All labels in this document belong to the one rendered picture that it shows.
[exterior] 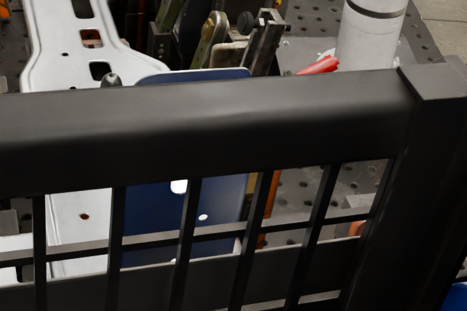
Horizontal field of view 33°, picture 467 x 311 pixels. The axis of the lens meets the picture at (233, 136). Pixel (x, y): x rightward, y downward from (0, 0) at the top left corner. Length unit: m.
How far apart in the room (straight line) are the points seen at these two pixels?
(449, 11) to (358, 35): 2.21
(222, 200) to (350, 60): 0.90
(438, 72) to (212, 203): 0.47
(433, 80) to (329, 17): 1.75
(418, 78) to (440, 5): 3.50
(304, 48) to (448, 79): 1.46
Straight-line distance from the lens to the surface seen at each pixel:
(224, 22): 1.13
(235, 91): 0.24
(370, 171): 1.56
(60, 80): 1.16
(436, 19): 3.64
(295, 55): 1.70
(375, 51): 1.56
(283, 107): 0.24
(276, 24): 0.93
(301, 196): 1.47
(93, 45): 1.26
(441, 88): 0.26
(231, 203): 0.73
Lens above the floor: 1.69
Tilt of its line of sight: 39 degrees down
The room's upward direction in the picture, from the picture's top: 11 degrees clockwise
